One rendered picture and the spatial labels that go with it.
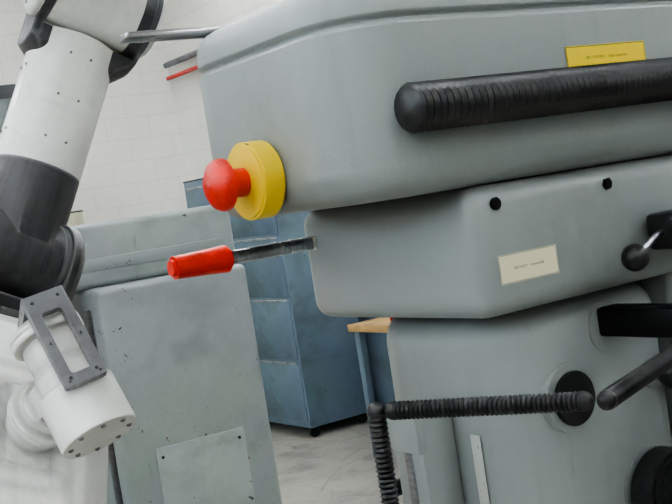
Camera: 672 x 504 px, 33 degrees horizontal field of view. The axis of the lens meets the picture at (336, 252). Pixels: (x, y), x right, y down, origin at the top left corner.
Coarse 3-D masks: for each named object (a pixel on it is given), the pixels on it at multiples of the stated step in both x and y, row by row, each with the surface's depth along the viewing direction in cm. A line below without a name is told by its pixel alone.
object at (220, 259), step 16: (288, 240) 101; (304, 240) 102; (176, 256) 95; (192, 256) 95; (208, 256) 96; (224, 256) 96; (240, 256) 98; (256, 256) 99; (272, 256) 100; (176, 272) 95; (192, 272) 95; (208, 272) 96; (224, 272) 97
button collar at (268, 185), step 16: (240, 144) 88; (256, 144) 87; (240, 160) 88; (256, 160) 86; (272, 160) 86; (256, 176) 86; (272, 176) 86; (256, 192) 86; (272, 192) 86; (240, 208) 89; (256, 208) 87; (272, 208) 87
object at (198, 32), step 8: (128, 32) 94; (136, 32) 94; (144, 32) 95; (152, 32) 95; (160, 32) 95; (168, 32) 96; (176, 32) 96; (184, 32) 96; (192, 32) 97; (200, 32) 97; (208, 32) 98; (120, 40) 95; (128, 40) 94; (136, 40) 95; (144, 40) 95; (152, 40) 96; (160, 40) 97; (168, 40) 97
